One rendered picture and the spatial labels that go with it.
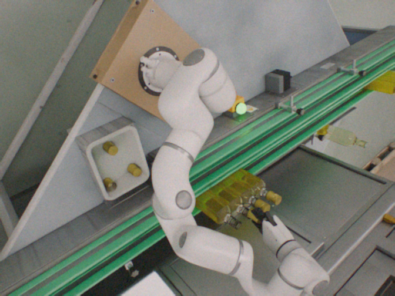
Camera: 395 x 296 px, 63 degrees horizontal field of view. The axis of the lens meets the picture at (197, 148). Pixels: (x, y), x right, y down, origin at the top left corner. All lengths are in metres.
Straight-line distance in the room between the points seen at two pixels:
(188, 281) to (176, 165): 0.52
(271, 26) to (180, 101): 0.88
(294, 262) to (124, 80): 0.68
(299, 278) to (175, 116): 0.48
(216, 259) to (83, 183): 0.58
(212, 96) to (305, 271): 0.47
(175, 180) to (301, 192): 0.84
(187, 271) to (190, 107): 0.63
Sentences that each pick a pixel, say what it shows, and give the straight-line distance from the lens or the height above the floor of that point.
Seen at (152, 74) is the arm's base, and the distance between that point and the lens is 0.99.
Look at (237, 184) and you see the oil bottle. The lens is 1.20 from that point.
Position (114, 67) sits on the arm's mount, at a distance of 0.98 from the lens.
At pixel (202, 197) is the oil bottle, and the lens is 1.17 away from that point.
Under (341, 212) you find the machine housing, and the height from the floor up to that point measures 1.27.
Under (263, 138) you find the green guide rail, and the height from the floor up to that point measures 0.92.
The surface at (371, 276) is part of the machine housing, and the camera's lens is 1.22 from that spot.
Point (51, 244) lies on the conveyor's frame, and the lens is 1.17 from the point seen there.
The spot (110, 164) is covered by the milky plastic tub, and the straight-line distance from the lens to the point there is 1.15.
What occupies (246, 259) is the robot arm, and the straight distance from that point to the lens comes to 0.78.
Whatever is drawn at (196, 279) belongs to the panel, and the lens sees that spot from 1.14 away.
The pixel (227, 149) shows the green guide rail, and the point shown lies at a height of 0.95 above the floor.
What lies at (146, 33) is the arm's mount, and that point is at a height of 0.84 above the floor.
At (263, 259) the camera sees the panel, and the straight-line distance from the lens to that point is 1.16.
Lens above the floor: 1.72
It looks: 45 degrees down
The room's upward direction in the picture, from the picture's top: 119 degrees clockwise
